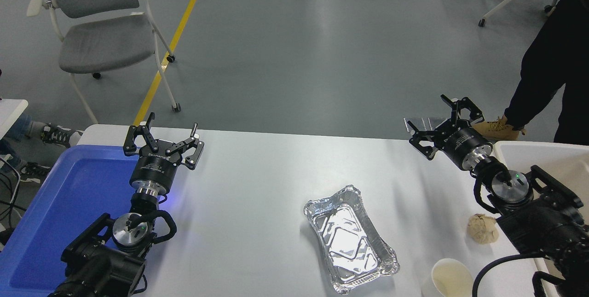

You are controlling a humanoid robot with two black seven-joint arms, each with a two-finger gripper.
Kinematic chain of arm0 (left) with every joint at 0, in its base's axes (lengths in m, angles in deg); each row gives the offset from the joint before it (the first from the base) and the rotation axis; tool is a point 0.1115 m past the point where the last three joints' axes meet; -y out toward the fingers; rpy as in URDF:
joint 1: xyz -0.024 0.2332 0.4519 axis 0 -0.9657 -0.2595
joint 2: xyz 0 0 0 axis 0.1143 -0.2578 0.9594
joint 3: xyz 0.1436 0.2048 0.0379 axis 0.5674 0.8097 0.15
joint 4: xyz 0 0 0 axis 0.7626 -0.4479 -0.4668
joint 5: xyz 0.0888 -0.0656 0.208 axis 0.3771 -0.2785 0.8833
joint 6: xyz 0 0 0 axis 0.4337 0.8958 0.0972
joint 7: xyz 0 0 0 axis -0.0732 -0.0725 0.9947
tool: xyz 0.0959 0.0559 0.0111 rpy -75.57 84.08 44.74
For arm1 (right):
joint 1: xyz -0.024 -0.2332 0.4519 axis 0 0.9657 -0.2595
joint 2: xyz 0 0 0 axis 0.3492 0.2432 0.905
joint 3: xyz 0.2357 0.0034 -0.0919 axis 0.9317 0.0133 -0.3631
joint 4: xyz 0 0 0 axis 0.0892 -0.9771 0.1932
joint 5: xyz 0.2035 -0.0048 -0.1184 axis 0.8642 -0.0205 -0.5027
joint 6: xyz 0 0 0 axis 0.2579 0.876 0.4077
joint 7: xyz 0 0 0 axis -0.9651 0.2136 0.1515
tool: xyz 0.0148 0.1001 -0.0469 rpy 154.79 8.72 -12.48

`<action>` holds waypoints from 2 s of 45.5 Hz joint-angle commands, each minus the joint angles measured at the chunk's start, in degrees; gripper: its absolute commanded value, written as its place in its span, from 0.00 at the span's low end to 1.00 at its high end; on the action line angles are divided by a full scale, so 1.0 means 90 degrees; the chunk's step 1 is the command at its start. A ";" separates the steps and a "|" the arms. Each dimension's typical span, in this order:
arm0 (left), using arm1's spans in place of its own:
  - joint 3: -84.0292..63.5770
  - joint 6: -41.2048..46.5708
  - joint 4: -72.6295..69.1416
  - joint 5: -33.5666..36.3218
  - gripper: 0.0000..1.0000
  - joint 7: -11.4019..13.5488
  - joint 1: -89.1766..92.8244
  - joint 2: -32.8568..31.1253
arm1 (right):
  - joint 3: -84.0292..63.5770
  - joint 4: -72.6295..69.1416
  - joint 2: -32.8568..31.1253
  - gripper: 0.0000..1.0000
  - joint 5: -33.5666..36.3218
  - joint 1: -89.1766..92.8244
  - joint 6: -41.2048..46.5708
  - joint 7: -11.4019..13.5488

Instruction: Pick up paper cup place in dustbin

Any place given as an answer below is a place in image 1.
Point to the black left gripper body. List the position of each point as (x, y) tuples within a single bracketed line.
[(154, 170)]

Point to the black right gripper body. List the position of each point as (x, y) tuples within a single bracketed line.
[(462, 142)]

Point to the white paper cup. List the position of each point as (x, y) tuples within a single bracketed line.
[(453, 278)]

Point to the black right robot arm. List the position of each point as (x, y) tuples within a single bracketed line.
[(543, 228)]

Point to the metal floor plate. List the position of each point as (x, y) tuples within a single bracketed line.
[(422, 123), (434, 122)]

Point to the person with patterned shoes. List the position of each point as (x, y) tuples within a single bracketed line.
[(57, 135)]

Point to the large pale bin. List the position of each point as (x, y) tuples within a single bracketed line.
[(543, 154)]

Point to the crumpled tan paper ball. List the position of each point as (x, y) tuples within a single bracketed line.
[(482, 229)]

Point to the blue plastic tray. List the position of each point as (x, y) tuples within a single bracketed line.
[(69, 205)]

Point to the grey chair with armrests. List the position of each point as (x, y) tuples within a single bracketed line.
[(106, 41)]

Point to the standing person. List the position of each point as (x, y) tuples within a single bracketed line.
[(552, 57)]

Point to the small white table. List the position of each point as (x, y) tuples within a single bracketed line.
[(9, 113)]

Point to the silver foil tray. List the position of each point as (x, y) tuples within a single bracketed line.
[(345, 241)]

